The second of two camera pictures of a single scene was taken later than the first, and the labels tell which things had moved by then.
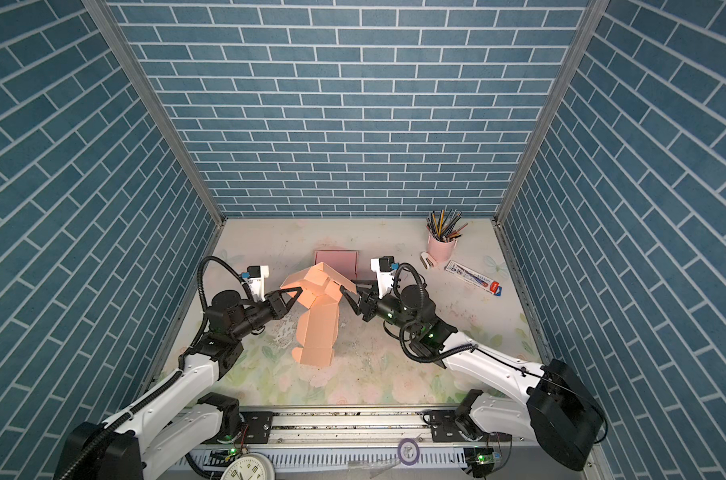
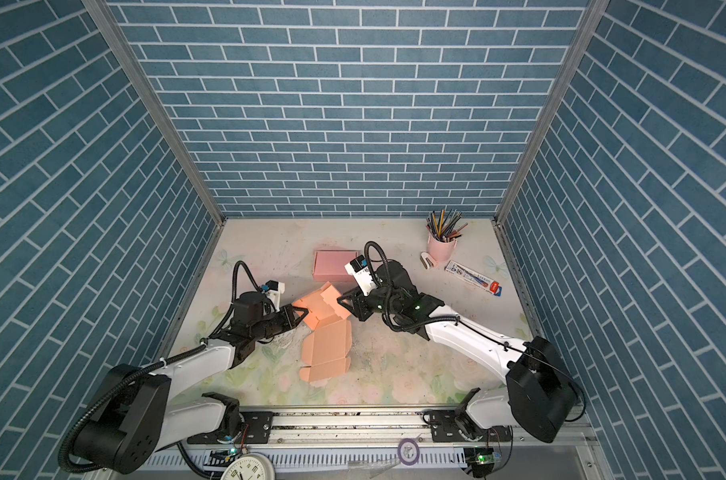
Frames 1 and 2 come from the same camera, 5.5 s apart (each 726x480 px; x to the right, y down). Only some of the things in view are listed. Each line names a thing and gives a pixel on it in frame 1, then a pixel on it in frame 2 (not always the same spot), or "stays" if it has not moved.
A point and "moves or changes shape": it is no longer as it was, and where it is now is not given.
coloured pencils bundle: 442,227 stays
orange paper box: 318,327 moves or changes shape
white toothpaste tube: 473,278 stays
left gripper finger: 280,305 → 294,315
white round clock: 250,466 stays
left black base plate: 256,426 stays
